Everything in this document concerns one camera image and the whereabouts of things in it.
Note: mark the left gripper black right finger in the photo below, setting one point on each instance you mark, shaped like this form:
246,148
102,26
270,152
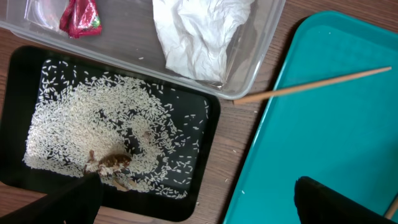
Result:
318,204

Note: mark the crumpled white tissue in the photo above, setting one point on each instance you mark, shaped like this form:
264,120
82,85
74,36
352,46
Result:
195,34

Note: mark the brown food scrap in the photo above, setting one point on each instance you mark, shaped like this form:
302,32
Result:
108,166

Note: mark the clear plastic waste bin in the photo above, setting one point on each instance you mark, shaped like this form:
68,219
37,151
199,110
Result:
129,40

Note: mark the wooden chopstick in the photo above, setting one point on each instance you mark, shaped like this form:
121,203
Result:
309,86
392,209

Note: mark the spilled rice pile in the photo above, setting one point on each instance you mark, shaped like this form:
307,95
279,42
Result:
111,114

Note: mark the black waste tray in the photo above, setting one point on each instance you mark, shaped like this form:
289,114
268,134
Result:
24,76

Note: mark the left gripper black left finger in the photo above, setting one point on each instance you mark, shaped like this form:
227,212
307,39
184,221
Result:
76,202

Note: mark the teal plastic tray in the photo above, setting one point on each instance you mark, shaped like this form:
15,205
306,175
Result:
343,135

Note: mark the red snack wrapper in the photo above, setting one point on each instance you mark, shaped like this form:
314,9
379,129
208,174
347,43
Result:
81,18

